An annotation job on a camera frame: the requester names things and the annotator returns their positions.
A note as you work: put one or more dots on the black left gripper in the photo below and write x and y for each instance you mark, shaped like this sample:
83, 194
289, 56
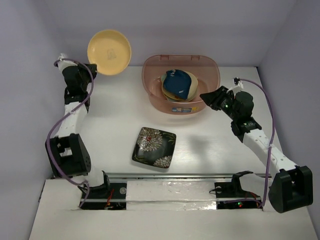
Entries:
82, 67

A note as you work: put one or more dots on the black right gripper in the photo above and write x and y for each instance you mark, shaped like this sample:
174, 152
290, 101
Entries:
213, 98

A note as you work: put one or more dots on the cream bird pattern plate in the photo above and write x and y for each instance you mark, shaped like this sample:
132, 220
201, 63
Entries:
192, 76

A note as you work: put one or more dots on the yellow round plastic plate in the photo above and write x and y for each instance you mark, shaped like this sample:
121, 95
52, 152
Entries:
110, 50

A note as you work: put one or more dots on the dark blue leaf plate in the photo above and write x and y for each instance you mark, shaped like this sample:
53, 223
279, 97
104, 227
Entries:
178, 83

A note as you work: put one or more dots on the black floral square plate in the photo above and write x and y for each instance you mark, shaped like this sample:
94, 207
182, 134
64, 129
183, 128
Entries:
154, 147

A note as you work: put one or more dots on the white divided round plate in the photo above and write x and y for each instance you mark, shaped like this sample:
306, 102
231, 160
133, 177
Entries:
192, 95

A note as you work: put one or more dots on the light green rectangular plate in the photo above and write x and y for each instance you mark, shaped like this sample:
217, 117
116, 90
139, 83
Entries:
178, 100

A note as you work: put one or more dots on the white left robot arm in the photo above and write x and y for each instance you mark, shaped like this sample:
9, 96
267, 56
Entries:
67, 153

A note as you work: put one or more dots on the pink translucent plastic bin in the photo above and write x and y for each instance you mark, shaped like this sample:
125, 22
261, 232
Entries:
204, 68

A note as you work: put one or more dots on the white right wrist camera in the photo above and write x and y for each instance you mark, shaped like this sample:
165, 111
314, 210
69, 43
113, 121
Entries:
238, 86

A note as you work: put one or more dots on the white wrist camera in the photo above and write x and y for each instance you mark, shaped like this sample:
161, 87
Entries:
238, 86
61, 63

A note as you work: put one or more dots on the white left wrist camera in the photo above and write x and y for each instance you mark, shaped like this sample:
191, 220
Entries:
61, 63

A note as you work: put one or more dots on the aluminium rail frame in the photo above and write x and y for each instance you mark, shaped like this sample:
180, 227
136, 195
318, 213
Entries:
120, 107

